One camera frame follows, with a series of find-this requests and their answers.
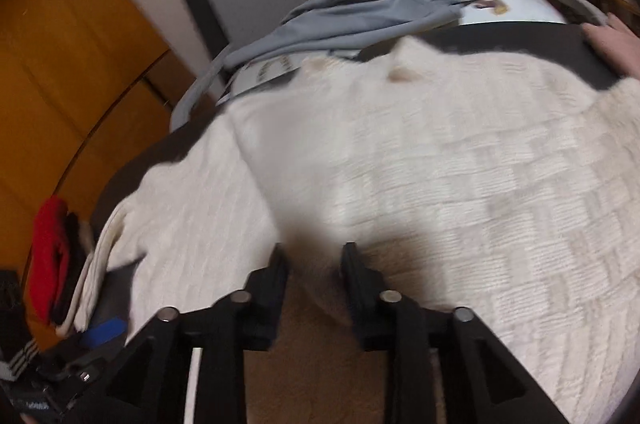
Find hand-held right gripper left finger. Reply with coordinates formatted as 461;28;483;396
85;243;291;424

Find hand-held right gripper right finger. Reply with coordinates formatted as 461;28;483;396
341;242;571;424

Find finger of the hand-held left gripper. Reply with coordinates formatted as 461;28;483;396
60;317;127;365

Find white knit sweater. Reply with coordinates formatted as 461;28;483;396
107;36;640;424

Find pink knit sweater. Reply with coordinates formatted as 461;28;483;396
582;14;640;80

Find beige folded garment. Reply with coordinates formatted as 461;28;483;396
56;204;146;337

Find black striped wrist wrap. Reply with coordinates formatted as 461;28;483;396
0;269;41;385

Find black folded garment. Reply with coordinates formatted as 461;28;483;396
50;211;96;325

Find red folded sweater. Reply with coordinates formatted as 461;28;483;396
30;196;71;325

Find wooden wardrobe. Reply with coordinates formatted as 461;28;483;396
0;0;201;355

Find grey-blue garment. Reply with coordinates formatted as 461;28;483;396
222;0;478;69

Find white printed cushion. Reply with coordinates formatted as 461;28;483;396
215;0;568;104

